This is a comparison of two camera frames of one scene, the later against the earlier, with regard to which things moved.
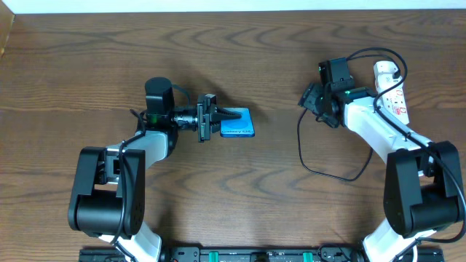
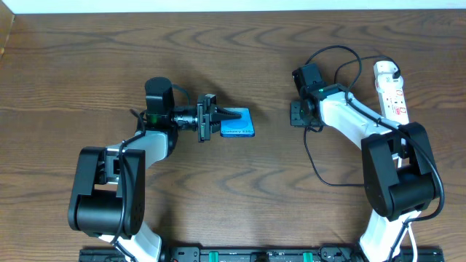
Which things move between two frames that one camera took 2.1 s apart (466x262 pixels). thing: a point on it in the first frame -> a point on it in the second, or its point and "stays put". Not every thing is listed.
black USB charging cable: x=300 y=115 -> x=397 y=74
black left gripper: x=204 y=118 stays put
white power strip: x=390 y=86 stays put
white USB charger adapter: x=383 y=74 stays put
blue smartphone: x=242 y=127 stays put
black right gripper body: x=310 y=97 -> x=297 y=118
